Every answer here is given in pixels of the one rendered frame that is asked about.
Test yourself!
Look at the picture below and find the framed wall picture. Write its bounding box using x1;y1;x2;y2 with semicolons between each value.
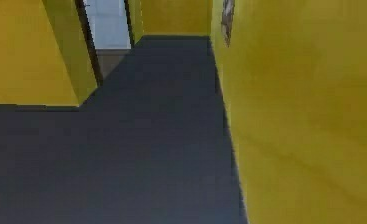
220;0;236;48

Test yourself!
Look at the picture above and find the white room door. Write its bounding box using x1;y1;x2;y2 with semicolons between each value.
82;0;132;51

